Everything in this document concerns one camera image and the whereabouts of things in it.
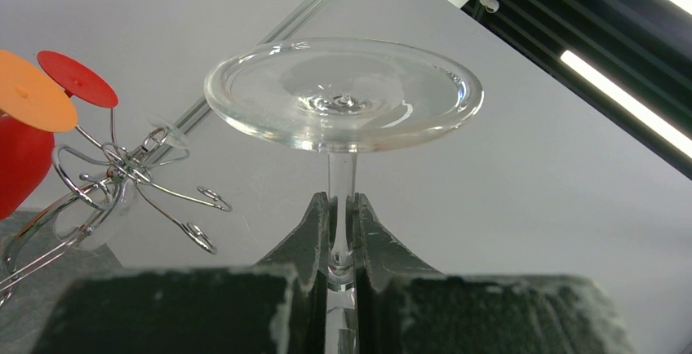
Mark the chrome wine glass rack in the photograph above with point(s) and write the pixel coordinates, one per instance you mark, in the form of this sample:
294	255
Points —
15	273

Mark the orange plastic wine glass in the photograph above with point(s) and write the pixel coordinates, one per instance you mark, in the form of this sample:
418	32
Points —
31	97

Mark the red plastic wine glass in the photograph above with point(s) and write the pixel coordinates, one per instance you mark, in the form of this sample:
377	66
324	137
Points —
25	150

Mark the clear wine glass rear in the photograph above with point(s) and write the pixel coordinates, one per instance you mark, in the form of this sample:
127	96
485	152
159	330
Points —
99	205

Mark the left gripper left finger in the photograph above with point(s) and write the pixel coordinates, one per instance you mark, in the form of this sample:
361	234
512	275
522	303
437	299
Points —
276	305

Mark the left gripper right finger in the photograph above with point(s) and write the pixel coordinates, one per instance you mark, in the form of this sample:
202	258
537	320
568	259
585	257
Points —
404	305

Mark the clear wine glass front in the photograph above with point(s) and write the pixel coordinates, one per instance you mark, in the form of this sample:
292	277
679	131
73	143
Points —
343	97

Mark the clear wine glass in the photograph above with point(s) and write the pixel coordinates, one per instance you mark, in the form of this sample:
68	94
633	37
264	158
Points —
343	97
99	205

